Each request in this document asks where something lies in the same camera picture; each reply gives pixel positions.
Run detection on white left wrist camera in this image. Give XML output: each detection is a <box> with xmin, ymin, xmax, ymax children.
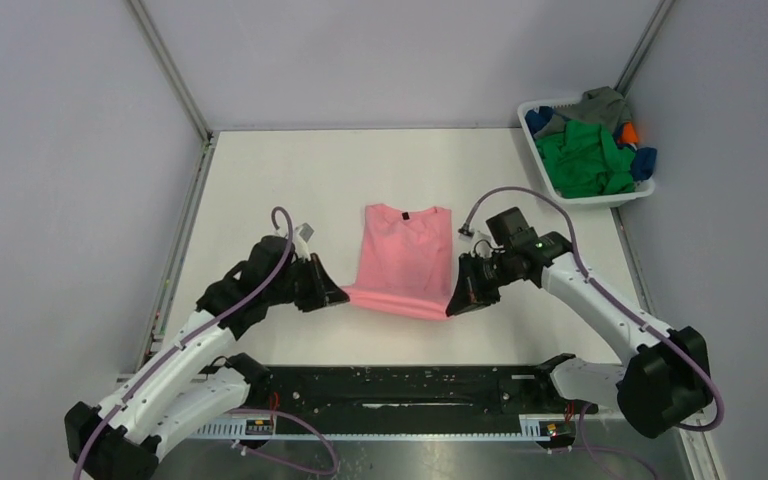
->
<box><xmin>292</xmin><ymin>223</ymin><xmax>314</xmax><ymax>261</ymax></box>

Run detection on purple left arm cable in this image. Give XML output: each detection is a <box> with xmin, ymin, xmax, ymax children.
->
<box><xmin>71</xmin><ymin>206</ymin><xmax>340</xmax><ymax>480</ymax></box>

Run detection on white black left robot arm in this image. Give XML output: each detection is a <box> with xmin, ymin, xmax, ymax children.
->
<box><xmin>64</xmin><ymin>235</ymin><xmax>349</xmax><ymax>479</ymax></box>

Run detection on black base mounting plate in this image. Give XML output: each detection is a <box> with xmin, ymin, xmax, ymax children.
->
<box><xmin>244</xmin><ymin>365</ymin><xmax>584</xmax><ymax>422</ymax></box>

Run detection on orange garment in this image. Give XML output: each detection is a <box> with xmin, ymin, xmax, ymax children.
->
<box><xmin>617</xmin><ymin>122</ymin><xmax>640</xmax><ymax>145</ymax></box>

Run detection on green t-shirt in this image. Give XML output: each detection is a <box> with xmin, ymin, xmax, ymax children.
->
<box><xmin>535</xmin><ymin>120</ymin><xmax>636</xmax><ymax>199</ymax></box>

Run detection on blue garment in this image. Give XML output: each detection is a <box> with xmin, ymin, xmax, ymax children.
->
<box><xmin>630</xmin><ymin>147</ymin><xmax>658</xmax><ymax>182</ymax></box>

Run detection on pink t-shirt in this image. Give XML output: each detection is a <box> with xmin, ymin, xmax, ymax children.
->
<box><xmin>343</xmin><ymin>204</ymin><xmax>454</xmax><ymax>321</ymax></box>

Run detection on aluminium frame rails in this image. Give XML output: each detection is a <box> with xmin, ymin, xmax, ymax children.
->
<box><xmin>123</xmin><ymin>1</ymin><xmax>215</xmax><ymax>369</ymax></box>

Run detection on grey t-shirt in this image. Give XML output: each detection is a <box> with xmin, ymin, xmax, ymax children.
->
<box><xmin>554</xmin><ymin>86</ymin><xmax>632</xmax><ymax>133</ymax></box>

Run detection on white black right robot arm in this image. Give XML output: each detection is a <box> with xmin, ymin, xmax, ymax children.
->
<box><xmin>446</xmin><ymin>232</ymin><xmax>724</xmax><ymax>438</ymax></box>

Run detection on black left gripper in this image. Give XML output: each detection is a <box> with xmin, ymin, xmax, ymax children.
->
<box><xmin>268</xmin><ymin>252</ymin><xmax>349</xmax><ymax>312</ymax></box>

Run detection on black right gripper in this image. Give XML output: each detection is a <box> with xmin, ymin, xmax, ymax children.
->
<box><xmin>447</xmin><ymin>249</ymin><xmax>519</xmax><ymax>316</ymax></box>

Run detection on white slotted cable duct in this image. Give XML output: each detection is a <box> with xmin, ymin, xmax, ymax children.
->
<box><xmin>189</xmin><ymin>413</ymin><xmax>562</xmax><ymax>442</ymax></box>

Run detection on white laundry basket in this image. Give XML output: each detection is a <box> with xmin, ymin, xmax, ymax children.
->
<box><xmin>517</xmin><ymin>98</ymin><xmax>656</xmax><ymax>210</ymax></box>

